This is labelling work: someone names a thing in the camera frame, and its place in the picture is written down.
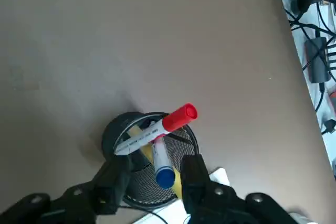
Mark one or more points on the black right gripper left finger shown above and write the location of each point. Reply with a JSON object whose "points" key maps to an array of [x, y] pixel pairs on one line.
{"points": [[110, 182]]}

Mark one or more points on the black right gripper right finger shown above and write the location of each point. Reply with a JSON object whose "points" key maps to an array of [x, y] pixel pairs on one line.
{"points": [[195, 182]]}

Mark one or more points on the white marker with blue cap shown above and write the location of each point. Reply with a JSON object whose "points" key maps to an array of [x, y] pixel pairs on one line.
{"points": [[161, 161]]}

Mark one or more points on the black mesh pen holder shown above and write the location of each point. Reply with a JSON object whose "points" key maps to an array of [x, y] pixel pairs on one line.
{"points": [[115, 129]]}

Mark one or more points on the cream clipboard with metal clip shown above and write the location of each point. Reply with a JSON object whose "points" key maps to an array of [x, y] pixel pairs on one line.
{"points": [[220, 176]]}

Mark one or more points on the yellow marker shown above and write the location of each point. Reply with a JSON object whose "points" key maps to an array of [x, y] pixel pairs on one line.
{"points": [[148, 153]]}

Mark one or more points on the white marker with red cap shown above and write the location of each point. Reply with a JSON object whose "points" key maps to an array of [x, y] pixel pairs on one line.
{"points": [[178, 120]]}

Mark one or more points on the black power adapter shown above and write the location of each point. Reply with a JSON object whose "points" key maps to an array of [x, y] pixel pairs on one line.
{"points": [[317, 61]]}

